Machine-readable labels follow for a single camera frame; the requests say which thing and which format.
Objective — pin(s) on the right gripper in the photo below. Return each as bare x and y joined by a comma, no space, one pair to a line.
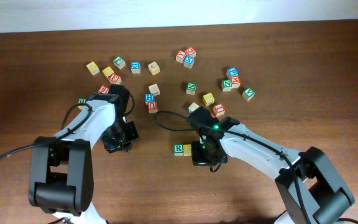
198,157

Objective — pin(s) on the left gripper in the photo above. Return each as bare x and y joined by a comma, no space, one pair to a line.
120,144

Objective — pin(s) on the yellow S letter block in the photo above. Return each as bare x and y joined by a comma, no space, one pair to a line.
187,150

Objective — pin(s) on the green R letter block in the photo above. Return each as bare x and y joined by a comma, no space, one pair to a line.
178,150

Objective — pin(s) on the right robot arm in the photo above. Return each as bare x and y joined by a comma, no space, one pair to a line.
309,184

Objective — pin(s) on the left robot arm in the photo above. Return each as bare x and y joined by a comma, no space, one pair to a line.
61,179

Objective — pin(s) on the red I block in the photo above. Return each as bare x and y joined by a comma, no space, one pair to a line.
219,109

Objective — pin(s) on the red U block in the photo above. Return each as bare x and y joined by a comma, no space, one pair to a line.
152,107

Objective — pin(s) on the wooden block blue side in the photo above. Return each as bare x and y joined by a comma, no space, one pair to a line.
193,107

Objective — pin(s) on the red 6 block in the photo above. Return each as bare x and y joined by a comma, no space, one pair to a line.
103,89

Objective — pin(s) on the blue H block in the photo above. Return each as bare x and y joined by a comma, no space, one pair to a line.
149,98

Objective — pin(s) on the yellow B block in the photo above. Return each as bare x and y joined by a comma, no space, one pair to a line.
208,99

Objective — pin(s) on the green B block left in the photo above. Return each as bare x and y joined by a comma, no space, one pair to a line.
81,100

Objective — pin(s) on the red E block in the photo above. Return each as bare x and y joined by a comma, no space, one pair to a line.
115,79

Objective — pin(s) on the plain wooden block centre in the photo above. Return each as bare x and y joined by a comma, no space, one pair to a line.
154,89

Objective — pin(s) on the green N block centre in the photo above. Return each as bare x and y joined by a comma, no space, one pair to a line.
191,88

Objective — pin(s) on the green n block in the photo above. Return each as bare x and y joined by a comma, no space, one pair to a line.
191,88
226,85

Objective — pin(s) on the yellow block beside E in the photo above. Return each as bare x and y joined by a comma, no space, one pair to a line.
108,71

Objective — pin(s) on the green V block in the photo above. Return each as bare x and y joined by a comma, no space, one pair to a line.
248,94

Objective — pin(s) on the green N block right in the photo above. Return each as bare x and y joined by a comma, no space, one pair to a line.
226,85

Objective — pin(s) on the blue D block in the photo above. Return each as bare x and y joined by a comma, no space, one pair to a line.
135,67

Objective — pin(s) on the red M block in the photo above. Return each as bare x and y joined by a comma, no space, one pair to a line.
235,81

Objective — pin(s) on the yellow block far left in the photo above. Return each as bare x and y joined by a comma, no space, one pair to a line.
93,68

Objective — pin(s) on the green P block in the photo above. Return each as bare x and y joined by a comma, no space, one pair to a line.
119,62

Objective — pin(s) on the yellow A block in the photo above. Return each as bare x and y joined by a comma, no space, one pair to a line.
154,68

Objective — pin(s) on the blue P block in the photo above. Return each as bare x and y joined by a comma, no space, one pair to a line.
232,72

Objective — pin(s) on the blue X block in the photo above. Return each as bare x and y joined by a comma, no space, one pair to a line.
188,61

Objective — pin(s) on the red Q block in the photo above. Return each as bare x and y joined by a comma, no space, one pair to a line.
190,51

